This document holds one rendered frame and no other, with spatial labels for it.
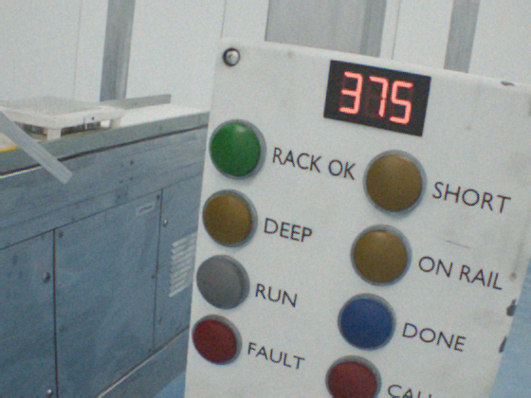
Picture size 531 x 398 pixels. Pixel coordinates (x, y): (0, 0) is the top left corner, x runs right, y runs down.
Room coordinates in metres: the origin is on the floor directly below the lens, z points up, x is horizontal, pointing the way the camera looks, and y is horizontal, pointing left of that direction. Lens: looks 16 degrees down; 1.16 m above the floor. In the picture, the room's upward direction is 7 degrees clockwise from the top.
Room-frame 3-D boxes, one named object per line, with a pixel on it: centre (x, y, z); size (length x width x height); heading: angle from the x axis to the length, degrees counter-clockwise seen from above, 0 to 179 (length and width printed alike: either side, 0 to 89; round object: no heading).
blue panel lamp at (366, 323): (0.26, -0.06, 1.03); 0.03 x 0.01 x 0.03; 68
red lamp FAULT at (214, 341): (0.29, 0.01, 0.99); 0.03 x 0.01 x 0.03; 68
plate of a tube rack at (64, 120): (1.26, 0.47, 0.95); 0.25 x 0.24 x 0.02; 69
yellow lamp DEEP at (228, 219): (0.29, 0.01, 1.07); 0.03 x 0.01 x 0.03; 68
